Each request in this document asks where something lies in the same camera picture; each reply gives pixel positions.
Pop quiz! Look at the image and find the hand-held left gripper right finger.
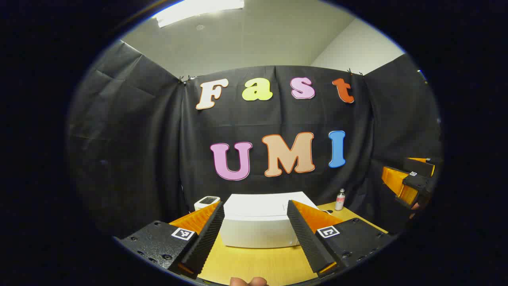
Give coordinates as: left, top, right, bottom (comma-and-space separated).
287, 200, 393, 278

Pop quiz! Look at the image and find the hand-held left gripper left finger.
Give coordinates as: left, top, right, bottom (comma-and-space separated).
114, 201, 225, 280

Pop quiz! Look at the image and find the white microwave oven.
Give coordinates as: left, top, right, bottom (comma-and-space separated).
219, 191, 319, 249

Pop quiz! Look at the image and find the white device with dark screen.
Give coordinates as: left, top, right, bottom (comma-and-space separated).
194, 196, 221, 212

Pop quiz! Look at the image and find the ceiling light panel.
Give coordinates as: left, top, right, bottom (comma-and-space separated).
153, 0, 244, 28

